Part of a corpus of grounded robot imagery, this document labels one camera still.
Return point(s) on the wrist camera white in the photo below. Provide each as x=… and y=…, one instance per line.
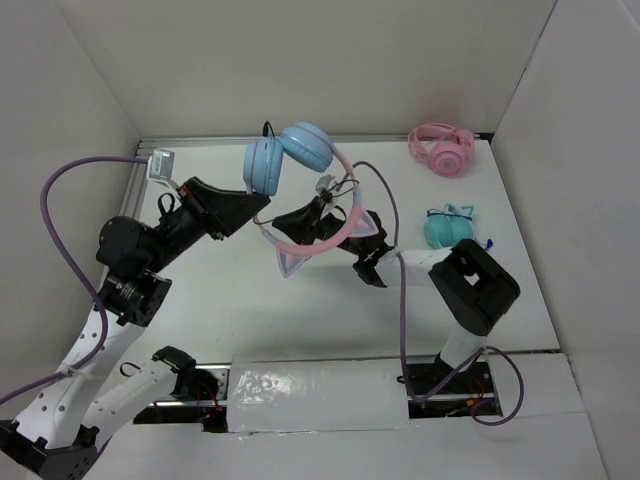
x=324, y=186
x=160, y=168

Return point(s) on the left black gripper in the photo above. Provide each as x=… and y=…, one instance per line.
x=219, y=212

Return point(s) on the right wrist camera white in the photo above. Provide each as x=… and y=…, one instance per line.
x=324, y=186

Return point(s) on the white sheet over base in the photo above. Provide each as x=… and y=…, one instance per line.
x=324, y=396

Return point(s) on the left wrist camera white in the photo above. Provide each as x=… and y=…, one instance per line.
x=160, y=168

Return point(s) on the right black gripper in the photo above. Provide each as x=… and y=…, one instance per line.
x=303, y=221

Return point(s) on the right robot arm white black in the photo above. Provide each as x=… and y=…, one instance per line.
x=477, y=290

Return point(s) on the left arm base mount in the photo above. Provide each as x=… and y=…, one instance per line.
x=204, y=405

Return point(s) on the teal white cat-ear headphones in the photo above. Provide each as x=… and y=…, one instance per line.
x=448, y=226

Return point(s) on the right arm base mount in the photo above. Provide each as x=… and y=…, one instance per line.
x=473, y=386

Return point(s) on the blue pink cat-ear headphones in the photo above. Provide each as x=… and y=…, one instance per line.
x=312, y=148

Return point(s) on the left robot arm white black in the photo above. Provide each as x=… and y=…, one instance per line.
x=62, y=433

